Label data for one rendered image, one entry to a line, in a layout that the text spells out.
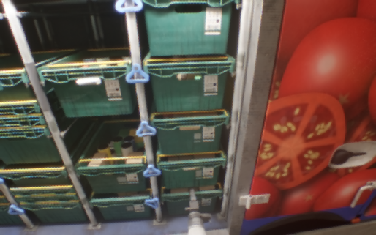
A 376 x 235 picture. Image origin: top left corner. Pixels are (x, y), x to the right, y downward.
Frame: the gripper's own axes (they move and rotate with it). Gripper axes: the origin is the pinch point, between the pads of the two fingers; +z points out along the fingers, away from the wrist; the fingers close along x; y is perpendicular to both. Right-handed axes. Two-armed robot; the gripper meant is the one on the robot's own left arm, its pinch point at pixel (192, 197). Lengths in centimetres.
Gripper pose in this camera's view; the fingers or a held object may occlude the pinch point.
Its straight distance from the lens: 130.9
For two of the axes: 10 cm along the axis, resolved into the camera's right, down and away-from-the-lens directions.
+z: -0.8, -4.7, 8.8
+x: 0.2, 8.8, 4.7
